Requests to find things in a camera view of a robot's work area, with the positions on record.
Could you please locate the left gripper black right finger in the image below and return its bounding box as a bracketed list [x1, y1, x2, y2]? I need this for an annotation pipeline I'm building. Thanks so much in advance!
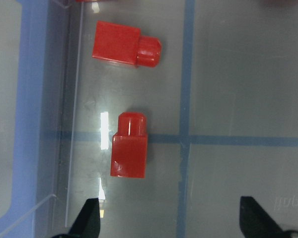
[239, 196, 288, 238]

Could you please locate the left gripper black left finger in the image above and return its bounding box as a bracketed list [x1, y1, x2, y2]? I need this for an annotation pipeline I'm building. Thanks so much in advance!
[68, 198, 101, 238]

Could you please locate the red block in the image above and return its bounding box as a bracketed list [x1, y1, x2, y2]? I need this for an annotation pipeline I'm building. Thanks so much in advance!
[92, 21, 162, 67]
[110, 112, 148, 179]

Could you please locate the clear plastic storage box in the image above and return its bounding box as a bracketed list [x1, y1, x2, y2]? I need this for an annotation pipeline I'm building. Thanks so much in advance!
[0, 0, 298, 238]

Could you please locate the blue tray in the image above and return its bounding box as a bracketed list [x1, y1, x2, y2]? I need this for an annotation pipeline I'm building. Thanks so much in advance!
[0, 0, 74, 238]

